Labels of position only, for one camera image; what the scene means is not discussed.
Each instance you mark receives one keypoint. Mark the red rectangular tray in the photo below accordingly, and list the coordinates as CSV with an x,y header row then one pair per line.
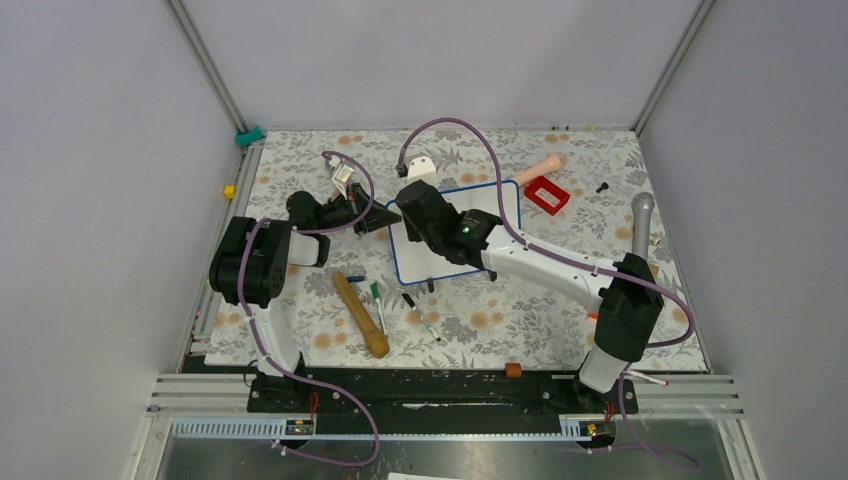
x,y
546,195

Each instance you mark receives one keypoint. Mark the silver grey microphone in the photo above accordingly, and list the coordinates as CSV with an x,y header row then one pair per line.
x,y
642,206

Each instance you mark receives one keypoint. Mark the pink plastic cylinder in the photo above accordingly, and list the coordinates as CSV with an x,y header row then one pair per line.
x,y
552,164

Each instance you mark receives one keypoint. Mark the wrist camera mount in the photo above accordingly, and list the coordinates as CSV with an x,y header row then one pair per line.
x,y
418,168
337,163

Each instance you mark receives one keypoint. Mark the purple patterned microphone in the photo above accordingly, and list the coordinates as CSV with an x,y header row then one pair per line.
x,y
340,177

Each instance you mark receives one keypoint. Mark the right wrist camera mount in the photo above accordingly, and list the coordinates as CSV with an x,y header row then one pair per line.
x,y
418,168

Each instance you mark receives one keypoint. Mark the red-capped marker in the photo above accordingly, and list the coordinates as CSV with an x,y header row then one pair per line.
x,y
648,378

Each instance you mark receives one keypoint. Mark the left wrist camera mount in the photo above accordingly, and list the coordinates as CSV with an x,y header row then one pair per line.
x,y
337,163

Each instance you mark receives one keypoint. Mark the teal corner clip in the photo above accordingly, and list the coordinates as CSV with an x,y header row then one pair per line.
x,y
246,139

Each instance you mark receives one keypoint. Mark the black-capped marker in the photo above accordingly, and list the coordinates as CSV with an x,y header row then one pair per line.
x,y
421,317

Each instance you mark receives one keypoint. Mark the floral patterned table mat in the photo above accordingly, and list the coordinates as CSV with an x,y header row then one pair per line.
x,y
482,323

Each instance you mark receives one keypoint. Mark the green-capped marker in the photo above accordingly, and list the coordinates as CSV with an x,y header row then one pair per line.
x,y
378,301

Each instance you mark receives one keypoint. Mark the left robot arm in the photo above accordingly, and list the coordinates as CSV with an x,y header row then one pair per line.
x,y
250,264

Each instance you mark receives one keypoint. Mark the blue-framed whiteboard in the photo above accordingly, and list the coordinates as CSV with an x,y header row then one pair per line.
x,y
479,210

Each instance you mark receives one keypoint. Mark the brown cork cylinder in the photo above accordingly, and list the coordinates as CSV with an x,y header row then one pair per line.
x,y
513,370

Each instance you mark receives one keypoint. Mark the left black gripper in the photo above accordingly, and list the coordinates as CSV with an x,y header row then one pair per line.
x,y
365,214

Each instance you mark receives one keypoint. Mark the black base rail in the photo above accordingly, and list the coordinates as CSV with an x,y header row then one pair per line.
x,y
440,402

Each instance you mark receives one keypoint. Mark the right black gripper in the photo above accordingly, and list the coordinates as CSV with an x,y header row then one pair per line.
x,y
412,233

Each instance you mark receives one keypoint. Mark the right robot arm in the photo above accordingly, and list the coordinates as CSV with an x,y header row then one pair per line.
x,y
623,293

